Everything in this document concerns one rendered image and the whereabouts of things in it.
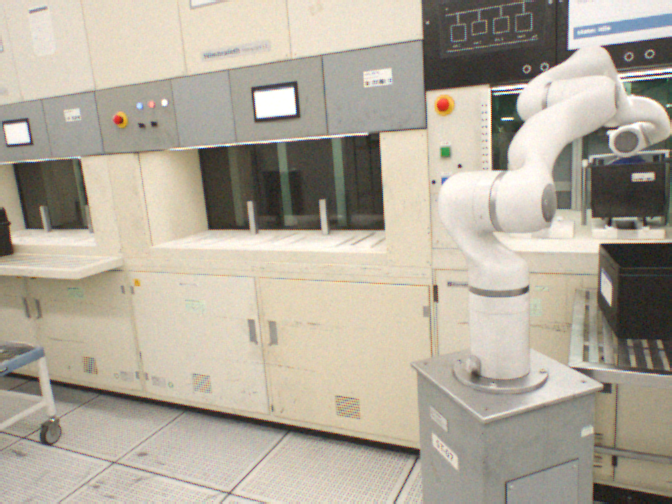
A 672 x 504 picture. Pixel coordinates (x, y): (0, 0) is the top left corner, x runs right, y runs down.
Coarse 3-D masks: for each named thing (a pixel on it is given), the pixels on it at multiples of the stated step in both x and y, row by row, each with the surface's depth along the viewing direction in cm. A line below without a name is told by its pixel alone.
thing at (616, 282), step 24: (600, 264) 143; (624, 264) 145; (648, 264) 143; (600, 288) 143; (624, 288) 121; (648, 288) 119; (624, 312) 122; (648, 312) 121; (624, 336) 123; (648, 336) 122
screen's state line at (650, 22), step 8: (648, 16) 143; (656, 16) 143; (664, 16) 142; (600, 24) 148; (608, 24) 148; (616, 24) 147; (624, 24) 146; (632, 24) 145; (640, 24) 144; (648, 24) 144; (656, 24) 143; (664, 24) 142; (576, 32) 151; (584, 32) 150; (592, 32) 150; (600, 32) 149; (608, 32) 148; (616, 32) 147; (624, 32) 146
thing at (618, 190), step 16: (592, 160) 184; (656, 160) 183; (592, 176) 176; (608, 176) 174; (624, 176) 172; (640, 176) 169; (656, 176) 167; (592, 192) 177; (608, 192) 175; (624, 192) 173; (640, 192) 171; (656, 192) 168; (592, 208) 179; (608, 208) 176; (624, 208) 174; (640, 208) 172; (656, 208) 170; (608, 224) 179
